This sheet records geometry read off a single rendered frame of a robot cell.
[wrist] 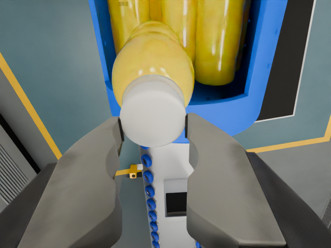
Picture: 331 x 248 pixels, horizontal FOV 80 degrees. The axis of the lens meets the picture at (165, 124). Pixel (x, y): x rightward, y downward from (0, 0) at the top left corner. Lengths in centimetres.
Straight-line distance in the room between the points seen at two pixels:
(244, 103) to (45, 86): 161
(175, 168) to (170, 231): 41
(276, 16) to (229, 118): 13
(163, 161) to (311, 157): 196
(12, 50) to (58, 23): 39
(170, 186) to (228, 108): 53
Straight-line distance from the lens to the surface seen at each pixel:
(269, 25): 28
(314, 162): 257
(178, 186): 76
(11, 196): 200
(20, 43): 173
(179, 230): 106
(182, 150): 69
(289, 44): 157
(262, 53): 28
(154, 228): 94
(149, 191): 75
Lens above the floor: 146
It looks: 58 degrees down
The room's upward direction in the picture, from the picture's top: 175 degrees clockwise
